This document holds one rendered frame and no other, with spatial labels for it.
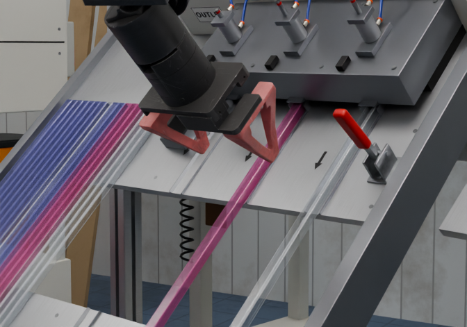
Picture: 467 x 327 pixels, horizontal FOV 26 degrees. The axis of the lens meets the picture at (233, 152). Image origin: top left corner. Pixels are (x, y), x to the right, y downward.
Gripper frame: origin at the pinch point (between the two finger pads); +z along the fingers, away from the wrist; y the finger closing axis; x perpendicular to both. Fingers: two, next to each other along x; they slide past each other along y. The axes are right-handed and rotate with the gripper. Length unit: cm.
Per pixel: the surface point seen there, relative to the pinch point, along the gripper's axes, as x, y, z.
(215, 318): -84, 228, 235
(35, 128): -9, 58, 14
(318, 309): 9.0, -9.2, 12.7
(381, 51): -22.4, -1.8, 8.5
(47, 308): 17.0, 29.2, 14.1
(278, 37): -24.6, 15.4, 8.6
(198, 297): -10, 56, 59
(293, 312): -24, 57, 84
